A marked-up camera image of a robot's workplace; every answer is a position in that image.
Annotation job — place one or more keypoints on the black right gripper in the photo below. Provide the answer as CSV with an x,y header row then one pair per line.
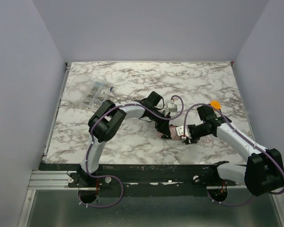
x,y
191,134

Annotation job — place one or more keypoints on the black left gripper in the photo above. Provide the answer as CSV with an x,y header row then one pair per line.
x,y
163,127

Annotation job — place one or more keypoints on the pink folding umbrella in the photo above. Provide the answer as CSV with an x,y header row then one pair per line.
x,y
174,136

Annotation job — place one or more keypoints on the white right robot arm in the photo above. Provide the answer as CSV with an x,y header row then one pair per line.
x,y
264,169

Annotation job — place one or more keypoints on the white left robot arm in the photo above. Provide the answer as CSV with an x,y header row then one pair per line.
x,y
106,121

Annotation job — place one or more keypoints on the small white orange object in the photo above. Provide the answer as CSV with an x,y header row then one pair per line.
x,y
216,105

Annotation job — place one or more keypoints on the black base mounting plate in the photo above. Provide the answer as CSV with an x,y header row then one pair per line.
x,y
129,180

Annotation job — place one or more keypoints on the clear plastic organizer box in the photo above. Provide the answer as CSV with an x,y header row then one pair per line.
x,y
96,93

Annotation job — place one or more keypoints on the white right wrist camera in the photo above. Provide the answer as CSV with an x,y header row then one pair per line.
x,y
183,132

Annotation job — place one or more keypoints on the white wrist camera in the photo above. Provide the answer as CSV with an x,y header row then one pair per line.
x,y
183,132
170,108

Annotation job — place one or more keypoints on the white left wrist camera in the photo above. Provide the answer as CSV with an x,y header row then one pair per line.
x,y
170,108

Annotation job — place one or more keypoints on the aluminium frame rail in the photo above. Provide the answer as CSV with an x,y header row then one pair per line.
x,y
54,204

